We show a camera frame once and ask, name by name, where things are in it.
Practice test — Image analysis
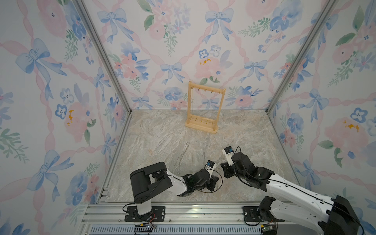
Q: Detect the wooden jewelry display stand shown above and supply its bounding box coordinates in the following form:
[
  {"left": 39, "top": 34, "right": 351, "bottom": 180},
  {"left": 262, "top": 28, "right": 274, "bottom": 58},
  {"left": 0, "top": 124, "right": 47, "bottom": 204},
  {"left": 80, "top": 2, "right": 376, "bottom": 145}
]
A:
[{"left": 185, "top": 81, "right": 226, "bottom": 134}]

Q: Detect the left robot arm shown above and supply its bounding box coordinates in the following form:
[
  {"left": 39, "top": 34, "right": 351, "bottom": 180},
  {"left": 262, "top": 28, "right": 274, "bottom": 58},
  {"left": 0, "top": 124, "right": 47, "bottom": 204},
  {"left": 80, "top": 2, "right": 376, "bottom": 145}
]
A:
[{"left": 125, "top": 161, "right": 223, "bottom": 223}]

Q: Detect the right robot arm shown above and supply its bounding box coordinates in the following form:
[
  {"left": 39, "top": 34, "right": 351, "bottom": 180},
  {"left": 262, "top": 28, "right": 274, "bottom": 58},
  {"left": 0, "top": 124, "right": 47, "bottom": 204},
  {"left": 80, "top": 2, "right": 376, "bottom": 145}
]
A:
[{"left": 221, "top": 146, "right": 365, "bottom": 235}]

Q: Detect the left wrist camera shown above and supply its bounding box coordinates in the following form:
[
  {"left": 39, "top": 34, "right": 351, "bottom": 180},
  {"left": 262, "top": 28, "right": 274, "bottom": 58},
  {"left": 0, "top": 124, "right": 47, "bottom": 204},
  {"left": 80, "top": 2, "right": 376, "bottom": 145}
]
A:
[{"left": 205, "top": 160, "right": 216, "bottom": 170}]

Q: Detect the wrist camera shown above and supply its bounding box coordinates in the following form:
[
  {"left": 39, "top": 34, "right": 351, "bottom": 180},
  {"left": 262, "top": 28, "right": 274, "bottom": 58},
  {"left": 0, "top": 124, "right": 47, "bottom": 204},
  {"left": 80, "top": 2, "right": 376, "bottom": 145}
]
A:
[
  {"left": 205, "top": 160, "right": 216, "bottom": 170},
  {"left": 223, "top": 146, "right": 234, "bottom": 166}
]

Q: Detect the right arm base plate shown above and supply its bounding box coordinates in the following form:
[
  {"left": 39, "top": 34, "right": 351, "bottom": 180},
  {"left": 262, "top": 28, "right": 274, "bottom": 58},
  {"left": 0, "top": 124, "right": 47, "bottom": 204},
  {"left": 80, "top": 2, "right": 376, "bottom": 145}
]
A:
[{"left": 242, "top": 206, "right": 285, "bottom": 223}]

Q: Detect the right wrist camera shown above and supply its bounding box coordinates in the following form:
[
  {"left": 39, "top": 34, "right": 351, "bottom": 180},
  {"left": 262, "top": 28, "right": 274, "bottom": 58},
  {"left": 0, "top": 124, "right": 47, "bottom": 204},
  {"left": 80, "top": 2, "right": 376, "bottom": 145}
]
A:
[{"left": 223, "top": 146, "right": 234, "bottom": 166}]

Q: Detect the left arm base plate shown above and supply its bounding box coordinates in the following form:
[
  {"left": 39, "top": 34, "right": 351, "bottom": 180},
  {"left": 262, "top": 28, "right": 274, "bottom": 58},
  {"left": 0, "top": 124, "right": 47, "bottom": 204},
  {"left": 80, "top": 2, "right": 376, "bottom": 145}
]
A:
[{"left": 124, "top": 206, "right": 165, "bottom": 223}]

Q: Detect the aluminium mounting rail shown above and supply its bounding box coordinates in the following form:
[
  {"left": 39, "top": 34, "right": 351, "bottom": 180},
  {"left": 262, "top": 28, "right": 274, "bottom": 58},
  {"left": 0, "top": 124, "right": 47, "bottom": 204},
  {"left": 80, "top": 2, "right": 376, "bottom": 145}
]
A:
[{"left": 77, "top": 201, "right": 262, "bottom": 235}]

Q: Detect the right aluminium corner post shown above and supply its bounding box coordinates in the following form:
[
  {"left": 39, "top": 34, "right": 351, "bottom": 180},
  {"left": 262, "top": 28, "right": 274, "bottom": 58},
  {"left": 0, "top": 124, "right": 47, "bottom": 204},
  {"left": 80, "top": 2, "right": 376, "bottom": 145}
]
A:
[{"left": 266, "top": 0, "right": 338, "bottom": 115}]

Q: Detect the aluminium corner post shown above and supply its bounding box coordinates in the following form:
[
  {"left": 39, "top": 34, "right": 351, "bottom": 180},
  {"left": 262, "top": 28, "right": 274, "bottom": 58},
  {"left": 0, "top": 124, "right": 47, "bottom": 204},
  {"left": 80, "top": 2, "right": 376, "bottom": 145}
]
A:
[
  {"left": 72, "top": 0, "right": 132, "bottom": 115},
  {"left": 266, "top": 0, "right": 338, "bottom": 115}
]

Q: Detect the left aluminium corner post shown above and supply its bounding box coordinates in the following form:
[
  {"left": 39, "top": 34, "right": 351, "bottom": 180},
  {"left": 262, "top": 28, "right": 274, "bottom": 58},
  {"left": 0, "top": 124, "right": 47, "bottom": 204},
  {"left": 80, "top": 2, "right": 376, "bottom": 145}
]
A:
[{"left": 72, "top": 0, "right": 132, "bottom": 115}]

